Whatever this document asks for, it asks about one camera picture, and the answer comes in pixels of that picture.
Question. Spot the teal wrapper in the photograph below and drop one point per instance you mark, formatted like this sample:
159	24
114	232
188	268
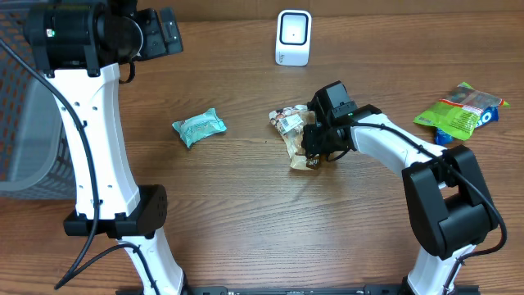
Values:
196	128

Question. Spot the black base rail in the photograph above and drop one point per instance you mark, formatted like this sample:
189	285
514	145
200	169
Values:
372	289

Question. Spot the green snack bag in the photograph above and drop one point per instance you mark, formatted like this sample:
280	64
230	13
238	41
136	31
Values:
461	111

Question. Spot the grey plastic mesh basket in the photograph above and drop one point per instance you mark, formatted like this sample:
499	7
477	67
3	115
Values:
35	159

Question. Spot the beige snack bag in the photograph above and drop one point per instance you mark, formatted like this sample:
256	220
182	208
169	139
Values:
289	122

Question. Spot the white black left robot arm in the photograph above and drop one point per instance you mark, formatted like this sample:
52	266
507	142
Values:
78	49

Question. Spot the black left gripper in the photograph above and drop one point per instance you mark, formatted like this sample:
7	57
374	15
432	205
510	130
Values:
159	44

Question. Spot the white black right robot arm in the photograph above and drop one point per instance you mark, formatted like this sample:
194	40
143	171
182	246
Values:
451	212

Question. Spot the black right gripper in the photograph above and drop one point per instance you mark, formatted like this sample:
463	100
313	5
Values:
312	147

